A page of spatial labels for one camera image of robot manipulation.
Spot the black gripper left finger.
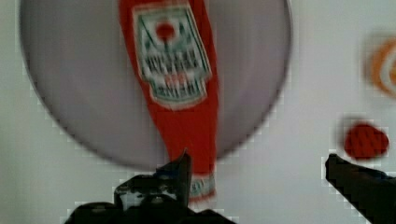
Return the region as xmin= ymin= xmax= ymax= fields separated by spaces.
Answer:
xmin=64 ymin=152 xmax=236 ymax=224

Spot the small red strawberry toy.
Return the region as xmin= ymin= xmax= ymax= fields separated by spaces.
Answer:
xmin=344 ymin=122 xmax=389 ymax=161

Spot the orange slice toy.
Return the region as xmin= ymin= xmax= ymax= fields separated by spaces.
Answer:
xmin=366 ymin=36 xmax=396 ymax=98

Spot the red plush ketchup bottle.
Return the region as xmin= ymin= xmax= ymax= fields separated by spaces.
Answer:
xmin=119 ymin=0 xmax=219 ymax=210

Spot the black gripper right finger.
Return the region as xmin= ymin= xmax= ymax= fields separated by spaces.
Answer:
xmin=325 ymin=154 xmax=396 ymax=224

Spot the grey round plate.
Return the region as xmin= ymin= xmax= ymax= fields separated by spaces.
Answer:
xmin=19 ymin=0 xmax=292 ymax=169

